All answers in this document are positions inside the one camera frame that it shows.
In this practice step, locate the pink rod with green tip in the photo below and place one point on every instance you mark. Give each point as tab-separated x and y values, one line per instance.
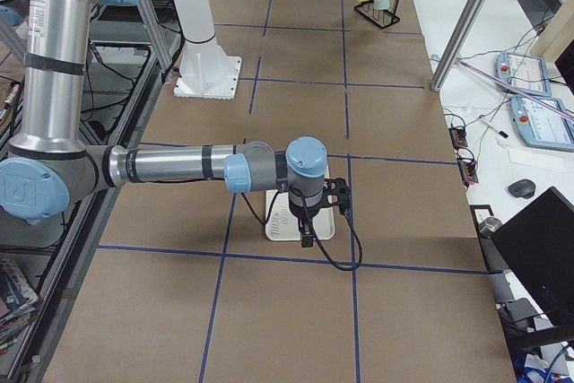
517	91

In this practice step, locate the upper orange connector board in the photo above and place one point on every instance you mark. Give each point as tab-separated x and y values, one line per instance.
458	137

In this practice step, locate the lower orange connector board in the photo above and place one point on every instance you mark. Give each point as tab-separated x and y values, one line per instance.
468	170

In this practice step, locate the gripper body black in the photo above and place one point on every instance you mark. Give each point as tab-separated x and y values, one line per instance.
303	212

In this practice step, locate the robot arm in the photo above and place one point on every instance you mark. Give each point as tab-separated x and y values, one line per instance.
48	168

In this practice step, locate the white camera stand pillar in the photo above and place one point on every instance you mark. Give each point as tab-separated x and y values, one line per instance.
205	70

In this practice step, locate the silver metal cup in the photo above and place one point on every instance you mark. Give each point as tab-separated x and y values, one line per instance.
488	226

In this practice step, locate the upper teach pendant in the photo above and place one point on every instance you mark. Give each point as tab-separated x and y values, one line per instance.
527	73

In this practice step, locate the stack of books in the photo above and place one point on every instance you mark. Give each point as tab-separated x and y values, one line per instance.
18	301

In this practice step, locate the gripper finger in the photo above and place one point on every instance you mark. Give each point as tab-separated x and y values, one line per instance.
307	233

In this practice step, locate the lower teach pendant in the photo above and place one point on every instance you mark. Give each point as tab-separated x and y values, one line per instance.
540	127

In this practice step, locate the black marker pen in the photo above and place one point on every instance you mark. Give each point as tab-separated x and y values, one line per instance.
495	129

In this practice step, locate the orange connector board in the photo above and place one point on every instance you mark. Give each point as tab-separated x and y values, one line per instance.
468	170
458	137

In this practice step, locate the cream bear tray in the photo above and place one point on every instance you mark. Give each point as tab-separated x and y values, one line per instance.
283	226

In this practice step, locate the black laptop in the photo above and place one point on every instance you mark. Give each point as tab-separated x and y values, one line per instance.
537	246

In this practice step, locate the aluminium frame post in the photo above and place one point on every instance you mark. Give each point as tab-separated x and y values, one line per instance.
456	42

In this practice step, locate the black wire cup rack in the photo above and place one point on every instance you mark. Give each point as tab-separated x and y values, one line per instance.
382	19

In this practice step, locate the grey computer mouse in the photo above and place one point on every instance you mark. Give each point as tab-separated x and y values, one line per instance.
523	188

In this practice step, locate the teach pendant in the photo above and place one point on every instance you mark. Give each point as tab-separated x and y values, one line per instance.
527	73
540	127

